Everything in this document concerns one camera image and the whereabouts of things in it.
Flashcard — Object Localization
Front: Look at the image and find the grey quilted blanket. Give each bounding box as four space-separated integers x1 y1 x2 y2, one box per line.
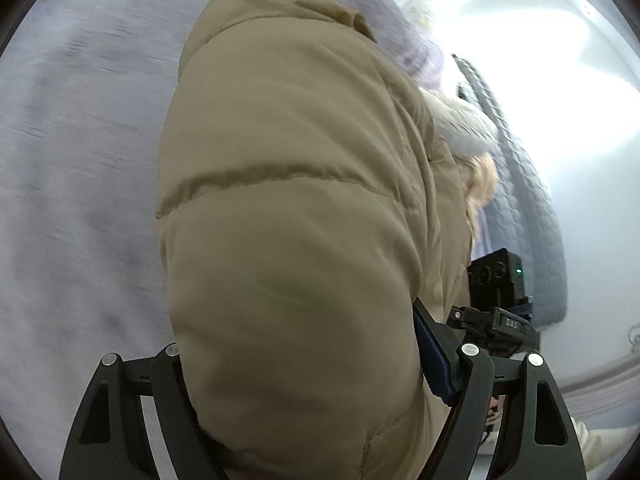
452 54 568 333

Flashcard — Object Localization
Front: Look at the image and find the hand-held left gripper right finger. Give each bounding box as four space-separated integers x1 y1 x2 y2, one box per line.
411 297 588 480

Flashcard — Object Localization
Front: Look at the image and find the cream fluffy garment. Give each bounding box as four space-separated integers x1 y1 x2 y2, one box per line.
420 87 501 256

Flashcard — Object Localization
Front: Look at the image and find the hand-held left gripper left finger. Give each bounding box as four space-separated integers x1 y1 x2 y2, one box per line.
59 342 236 480

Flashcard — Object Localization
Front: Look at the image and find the lavender bed cover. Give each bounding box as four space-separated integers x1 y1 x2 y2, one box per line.
0 0 446 461

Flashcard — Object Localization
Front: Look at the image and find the beige puffer jacket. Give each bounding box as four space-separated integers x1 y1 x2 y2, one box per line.
155 0 473 480

